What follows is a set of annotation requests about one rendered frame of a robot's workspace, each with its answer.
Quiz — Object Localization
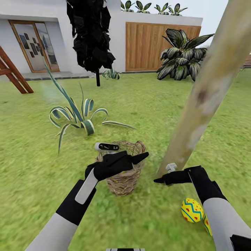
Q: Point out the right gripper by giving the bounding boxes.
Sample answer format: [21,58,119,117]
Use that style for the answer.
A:
[155,171,183,185]

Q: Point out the easter egg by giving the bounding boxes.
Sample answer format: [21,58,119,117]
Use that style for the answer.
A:
[204,215,213,237]
[182,198,204,223]

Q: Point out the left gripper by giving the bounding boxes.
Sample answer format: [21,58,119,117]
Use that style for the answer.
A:
[100,150,149,178]

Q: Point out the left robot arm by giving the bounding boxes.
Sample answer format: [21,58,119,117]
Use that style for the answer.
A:
[25,142,149,251]

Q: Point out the wicker basket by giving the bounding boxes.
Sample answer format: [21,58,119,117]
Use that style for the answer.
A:
[95,140,145,196]

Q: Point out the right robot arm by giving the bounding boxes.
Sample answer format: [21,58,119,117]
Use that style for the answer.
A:
[155,163,251,251]

